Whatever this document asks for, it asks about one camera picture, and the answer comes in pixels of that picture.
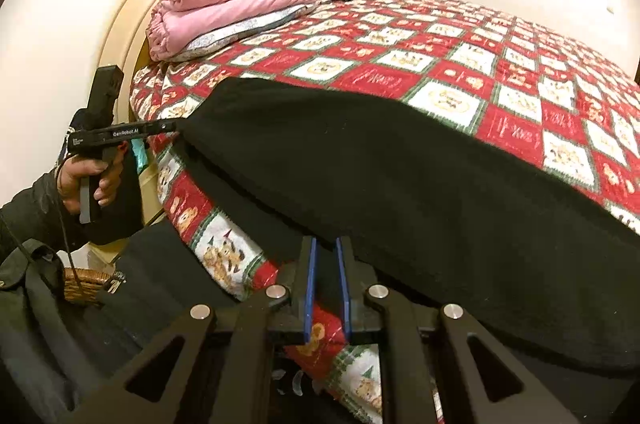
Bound wicker basket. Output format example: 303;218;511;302
62;267;126;305

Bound grey floral pillow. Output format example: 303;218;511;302
177;2;319;63

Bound black pants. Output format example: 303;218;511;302
172;76;640;374

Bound person's left forearm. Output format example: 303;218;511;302
0;171;88;262

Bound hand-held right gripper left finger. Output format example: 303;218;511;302
60;236;321;424

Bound person's dark jacket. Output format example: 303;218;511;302
0;239;136;424

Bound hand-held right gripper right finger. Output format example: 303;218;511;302
334;236;581;424

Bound person's left hand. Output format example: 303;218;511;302
56;148;125;215

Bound thin black cable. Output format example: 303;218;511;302
0;204;78;299

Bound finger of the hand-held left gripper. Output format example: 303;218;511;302
148;119;182;141

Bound red checkered printed quilt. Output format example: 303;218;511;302
129;0;640;424

